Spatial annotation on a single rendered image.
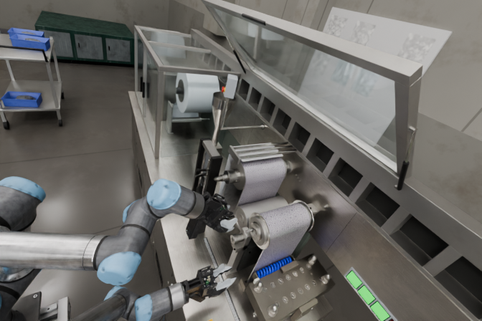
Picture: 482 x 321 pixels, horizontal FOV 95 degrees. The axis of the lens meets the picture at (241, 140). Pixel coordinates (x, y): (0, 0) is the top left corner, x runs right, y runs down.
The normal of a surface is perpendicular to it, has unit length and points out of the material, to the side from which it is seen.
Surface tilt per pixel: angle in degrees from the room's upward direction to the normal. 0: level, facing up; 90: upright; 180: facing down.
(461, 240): 90
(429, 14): 90
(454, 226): 90
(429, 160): 90
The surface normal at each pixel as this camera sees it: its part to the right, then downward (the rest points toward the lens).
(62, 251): 0.04, -0.42
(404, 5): -0.83, 0.11
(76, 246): 0.04, -0.69
